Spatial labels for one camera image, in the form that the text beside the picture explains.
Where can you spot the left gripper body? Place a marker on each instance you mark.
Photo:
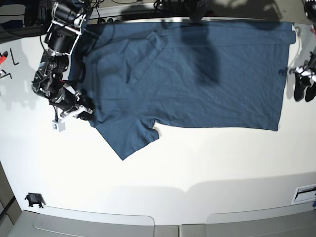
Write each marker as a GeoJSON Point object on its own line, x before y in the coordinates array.
{"type": "Point", "coordinates": [308, 69]}

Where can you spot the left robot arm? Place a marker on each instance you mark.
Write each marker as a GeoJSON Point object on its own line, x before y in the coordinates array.
{"type": "Point", "coordinates": [310, 12]}

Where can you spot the red marker pen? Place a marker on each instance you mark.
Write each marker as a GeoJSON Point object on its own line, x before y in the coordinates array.
{"type": "Point", "coordinates": [3, 57]}

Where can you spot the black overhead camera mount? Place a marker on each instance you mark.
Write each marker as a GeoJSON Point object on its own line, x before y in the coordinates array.
{"type": "Point", "coordinates": [198, 9]}

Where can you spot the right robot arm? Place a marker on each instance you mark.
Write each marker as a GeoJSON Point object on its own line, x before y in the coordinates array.
{"type": "Point", "coordinates": [68, 18]}

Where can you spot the blue T-shirt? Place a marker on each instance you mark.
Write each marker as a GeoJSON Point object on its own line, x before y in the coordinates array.
{"type": "Point", "coordinates": [211, 74]}

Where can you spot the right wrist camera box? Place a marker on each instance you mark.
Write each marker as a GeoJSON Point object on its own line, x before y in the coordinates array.
{"type": "Point", "coordinates": [58, 125]}

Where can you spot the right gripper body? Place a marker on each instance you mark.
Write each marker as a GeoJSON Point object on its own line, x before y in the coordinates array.
{"type": "Point", "coordinates": [67, 101]}

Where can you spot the upper hex key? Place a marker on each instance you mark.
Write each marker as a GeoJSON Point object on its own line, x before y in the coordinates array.
{"type": "Point", "coordinates": [12, 57]}

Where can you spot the black table clamp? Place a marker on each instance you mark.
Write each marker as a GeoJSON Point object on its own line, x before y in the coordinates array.
{"type": "Point", "coordinates": [34, 198]}

